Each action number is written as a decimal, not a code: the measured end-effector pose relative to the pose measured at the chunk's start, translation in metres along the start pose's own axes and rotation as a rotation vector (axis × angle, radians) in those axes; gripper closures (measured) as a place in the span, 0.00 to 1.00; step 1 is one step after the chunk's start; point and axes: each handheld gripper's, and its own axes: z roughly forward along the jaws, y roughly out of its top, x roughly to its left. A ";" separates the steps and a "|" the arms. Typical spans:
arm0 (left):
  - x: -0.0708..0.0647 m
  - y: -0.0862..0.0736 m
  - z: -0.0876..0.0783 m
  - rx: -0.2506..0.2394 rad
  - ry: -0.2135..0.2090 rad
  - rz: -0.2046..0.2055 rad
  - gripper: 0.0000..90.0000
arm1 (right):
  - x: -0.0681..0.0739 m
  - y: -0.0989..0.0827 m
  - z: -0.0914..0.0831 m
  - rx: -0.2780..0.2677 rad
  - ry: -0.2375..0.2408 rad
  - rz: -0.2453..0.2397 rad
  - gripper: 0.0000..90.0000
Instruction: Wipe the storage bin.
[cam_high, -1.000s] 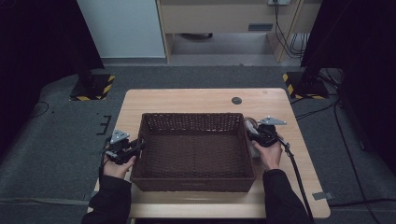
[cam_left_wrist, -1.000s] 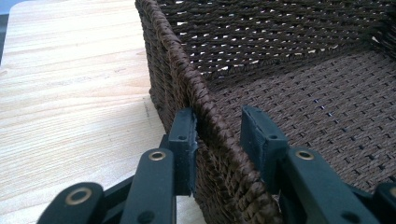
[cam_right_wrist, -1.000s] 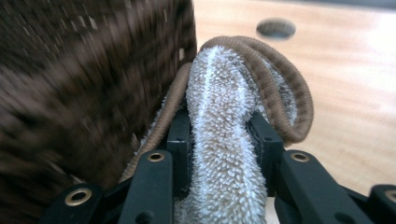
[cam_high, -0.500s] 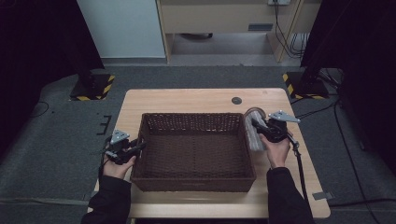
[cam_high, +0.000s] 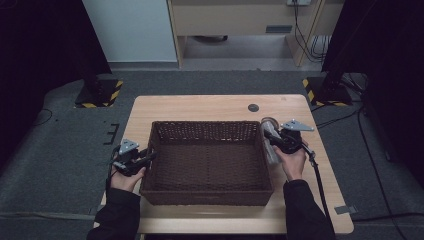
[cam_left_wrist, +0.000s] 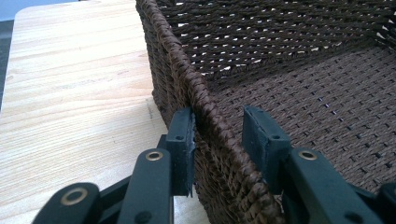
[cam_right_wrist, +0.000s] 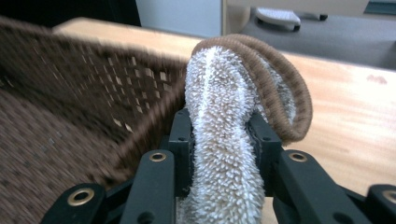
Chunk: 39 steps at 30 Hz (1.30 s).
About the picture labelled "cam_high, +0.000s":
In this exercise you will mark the grey striped cloth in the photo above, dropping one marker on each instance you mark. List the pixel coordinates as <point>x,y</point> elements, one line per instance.
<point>269,155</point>

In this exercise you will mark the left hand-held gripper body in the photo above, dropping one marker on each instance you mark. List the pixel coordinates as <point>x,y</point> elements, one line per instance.
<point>128,161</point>

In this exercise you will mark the person's left hand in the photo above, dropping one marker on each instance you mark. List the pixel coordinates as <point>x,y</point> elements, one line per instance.
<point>126,182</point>

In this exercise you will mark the black curtain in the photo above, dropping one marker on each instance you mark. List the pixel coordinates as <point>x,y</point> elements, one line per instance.
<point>40,50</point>
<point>383,50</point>

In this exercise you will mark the black yellow striped stand base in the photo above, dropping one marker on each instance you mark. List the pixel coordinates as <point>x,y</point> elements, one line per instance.
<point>328,91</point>
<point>100,95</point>

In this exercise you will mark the grey cabinet label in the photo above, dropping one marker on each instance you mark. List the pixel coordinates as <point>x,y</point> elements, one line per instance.
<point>278,29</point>

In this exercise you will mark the person's right hand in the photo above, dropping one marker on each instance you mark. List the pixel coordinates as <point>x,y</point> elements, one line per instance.
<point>294,166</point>

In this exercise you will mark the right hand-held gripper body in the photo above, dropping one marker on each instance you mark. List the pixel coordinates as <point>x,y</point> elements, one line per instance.
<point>291,141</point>

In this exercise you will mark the brown woven basket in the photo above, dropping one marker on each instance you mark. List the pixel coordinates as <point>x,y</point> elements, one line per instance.
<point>206,166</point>

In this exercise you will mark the white panel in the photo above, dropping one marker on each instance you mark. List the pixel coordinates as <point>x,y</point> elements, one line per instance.
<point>130,30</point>

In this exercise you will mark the grey tape piece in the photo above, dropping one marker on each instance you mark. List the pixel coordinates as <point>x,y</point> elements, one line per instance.
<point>346,210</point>
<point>94,211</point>

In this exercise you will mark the beige wooden cabinet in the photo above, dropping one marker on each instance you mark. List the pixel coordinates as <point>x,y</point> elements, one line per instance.
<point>233,18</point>

